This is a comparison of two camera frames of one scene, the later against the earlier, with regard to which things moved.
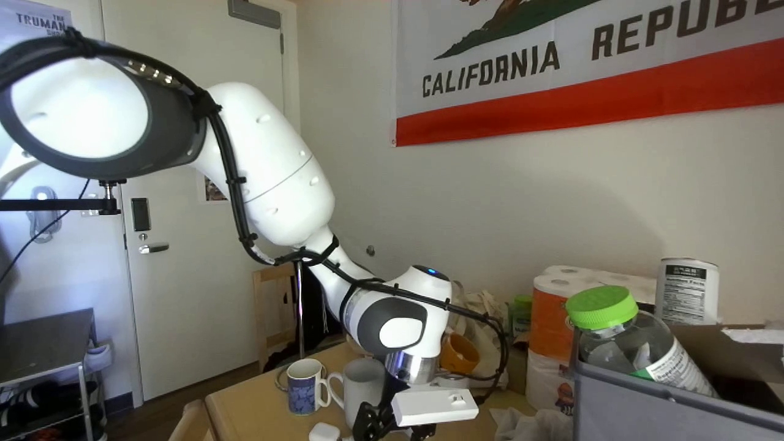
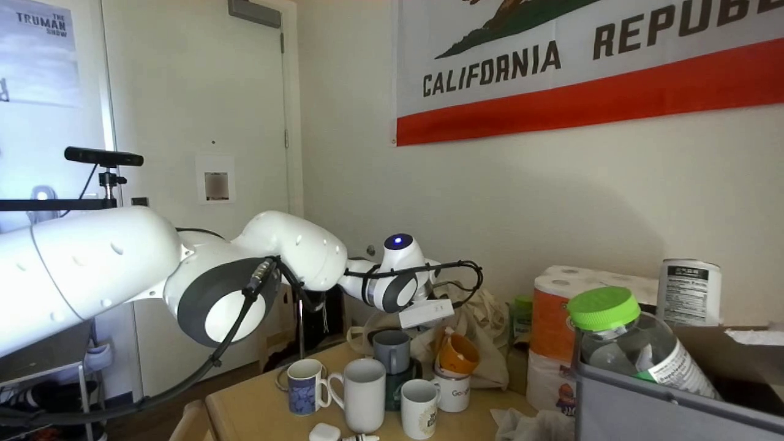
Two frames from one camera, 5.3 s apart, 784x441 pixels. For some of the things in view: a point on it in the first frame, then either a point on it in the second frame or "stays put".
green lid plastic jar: (615, 333) stays put
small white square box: (323, 431) stays put
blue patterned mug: (306, 391) stays put
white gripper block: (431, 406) to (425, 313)
